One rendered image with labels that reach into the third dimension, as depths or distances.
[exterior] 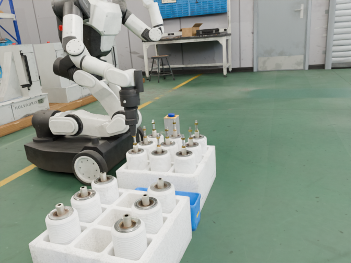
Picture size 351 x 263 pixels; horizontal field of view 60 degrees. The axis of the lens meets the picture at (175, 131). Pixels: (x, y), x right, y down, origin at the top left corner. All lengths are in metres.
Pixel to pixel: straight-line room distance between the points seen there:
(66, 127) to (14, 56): 1.82
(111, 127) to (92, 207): 0.78
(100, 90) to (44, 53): 2.37
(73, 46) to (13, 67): 2.26
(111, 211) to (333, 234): 0.83
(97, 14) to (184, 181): 0.95
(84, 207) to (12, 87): 2.67
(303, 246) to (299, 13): 5.42
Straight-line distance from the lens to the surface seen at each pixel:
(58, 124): 2.00
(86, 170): 1.75
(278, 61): 6.35
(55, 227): 1.02
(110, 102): 1.80
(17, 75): 3.67
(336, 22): 6.35
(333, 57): 6.37
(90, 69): 1.41
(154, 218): 0.98
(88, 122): 1.92
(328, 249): 1.26
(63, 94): 4.02
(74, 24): 1.53
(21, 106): 3.46
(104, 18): 1.71
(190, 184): 1.32
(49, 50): 4.04
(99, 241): 1.09
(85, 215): 1.10
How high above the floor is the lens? 0.74
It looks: 17 degrees down
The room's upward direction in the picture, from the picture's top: 4 degrees counter-clockwise
